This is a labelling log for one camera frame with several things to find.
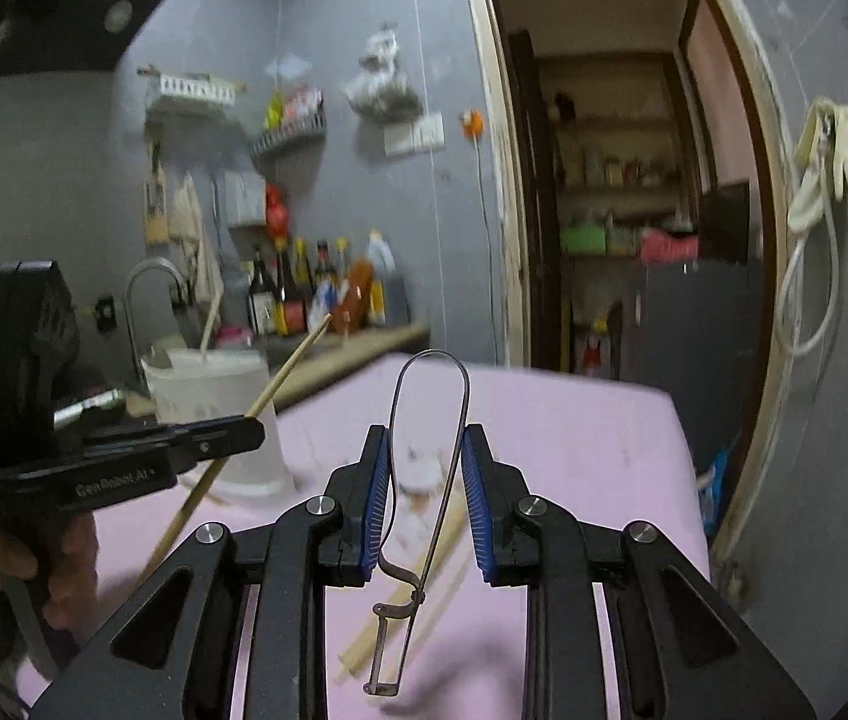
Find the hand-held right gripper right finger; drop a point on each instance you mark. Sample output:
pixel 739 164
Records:
pixel 478 525

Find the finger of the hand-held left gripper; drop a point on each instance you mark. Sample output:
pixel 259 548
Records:
pixel 229 435

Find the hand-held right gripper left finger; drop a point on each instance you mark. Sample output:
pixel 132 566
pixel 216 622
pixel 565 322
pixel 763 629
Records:
pixel 371 525

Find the white plastic utensil holder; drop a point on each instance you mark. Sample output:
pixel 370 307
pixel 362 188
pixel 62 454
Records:
pixel 199 386

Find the person's left hand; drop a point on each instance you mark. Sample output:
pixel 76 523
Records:
pixel 75 562

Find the pink floral tablecloth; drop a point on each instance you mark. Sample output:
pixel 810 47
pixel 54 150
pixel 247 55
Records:
pixel 581 450

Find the dark pump bottle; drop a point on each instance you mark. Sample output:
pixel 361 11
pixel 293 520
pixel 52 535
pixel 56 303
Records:
pixel 261 304

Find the dark sauce bottle yellow label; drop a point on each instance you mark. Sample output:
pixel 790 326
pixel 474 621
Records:
pixel 287 300

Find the blue white plastic bag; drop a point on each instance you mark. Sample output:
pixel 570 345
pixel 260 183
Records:
pixel 325 304

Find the metal faucet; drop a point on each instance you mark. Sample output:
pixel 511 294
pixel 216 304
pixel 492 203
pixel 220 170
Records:
pixel 158 266

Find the dark sauce bottle yellow cap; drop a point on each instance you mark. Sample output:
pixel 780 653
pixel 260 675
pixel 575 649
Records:
pixel 304 266

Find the orange food bag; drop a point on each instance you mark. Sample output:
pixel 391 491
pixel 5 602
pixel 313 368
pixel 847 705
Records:
pixel 360 292

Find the dark sauce bottle red label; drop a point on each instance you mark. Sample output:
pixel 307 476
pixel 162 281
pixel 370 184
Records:
pixel 323 264

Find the hanging beige towel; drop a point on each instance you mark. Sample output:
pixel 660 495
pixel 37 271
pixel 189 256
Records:
pixel 197 240

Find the clear bottle yellow cap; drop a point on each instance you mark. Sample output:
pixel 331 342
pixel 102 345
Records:
pixel 343 259

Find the wooden cutting board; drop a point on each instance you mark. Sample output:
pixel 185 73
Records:
pixel 155 199

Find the large oil jug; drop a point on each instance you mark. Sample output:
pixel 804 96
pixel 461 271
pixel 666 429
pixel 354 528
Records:
pixel 386 277

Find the red plastic bag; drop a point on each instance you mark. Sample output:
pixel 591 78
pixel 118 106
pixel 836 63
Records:
pixel 278 211

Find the green basin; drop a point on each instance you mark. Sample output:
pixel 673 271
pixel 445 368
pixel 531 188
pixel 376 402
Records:
pixel 584 240

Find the green snack packet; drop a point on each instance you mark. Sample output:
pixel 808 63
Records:
pixel 275 109

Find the pink cloth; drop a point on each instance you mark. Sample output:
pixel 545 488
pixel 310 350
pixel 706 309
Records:
pixel 668 249

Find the red snack packet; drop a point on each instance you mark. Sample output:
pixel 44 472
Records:
pixel 304 105

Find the wooden storage shelf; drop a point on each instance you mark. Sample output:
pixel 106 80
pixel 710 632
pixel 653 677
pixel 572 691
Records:
pixel 615 191

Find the hanging clear plastic bag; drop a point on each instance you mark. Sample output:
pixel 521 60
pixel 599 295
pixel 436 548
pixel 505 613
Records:
pixel 383 86

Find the black monitor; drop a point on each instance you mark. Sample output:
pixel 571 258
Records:
pixel 724 223

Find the black wall socket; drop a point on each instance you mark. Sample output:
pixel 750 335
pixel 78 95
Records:
pixel 105 311

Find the white wall box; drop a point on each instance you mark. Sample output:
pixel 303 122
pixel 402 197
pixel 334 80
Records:
pixel 245 199

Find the grey wall shelf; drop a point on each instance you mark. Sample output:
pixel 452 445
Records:
pixel 289 139

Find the white wall basket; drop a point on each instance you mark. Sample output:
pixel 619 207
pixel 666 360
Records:
pixel 191 88

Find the white wall switch panel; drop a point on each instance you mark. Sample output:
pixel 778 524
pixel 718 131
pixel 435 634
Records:
pixel 415 135

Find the wooden door frame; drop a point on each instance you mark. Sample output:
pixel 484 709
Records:
pixel 499 165

